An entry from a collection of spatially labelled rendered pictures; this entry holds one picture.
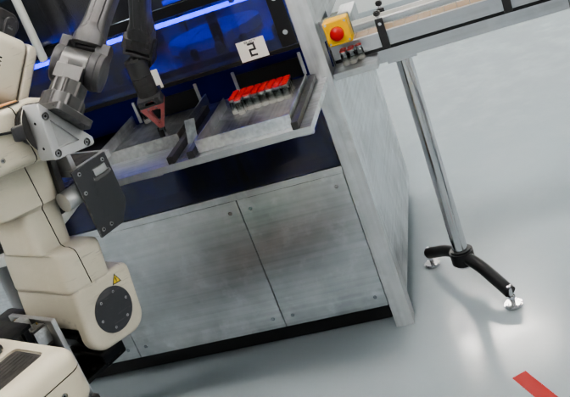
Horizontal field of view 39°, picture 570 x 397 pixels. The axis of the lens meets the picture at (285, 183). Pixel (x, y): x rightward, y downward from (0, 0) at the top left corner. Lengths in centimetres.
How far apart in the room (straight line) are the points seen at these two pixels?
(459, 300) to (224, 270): 78
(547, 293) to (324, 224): 74
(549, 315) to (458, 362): 32
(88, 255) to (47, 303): 15
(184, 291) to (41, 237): 106
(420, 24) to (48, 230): 123
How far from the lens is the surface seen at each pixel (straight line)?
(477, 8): 243
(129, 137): 252
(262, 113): 224
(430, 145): 259
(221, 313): 279
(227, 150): 206
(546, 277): 279
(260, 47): 237
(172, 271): 275
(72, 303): 181
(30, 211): 177
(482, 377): 244
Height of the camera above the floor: 148
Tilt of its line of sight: 21 degrees down
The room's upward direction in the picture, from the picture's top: 21 degrees counter-clockwise
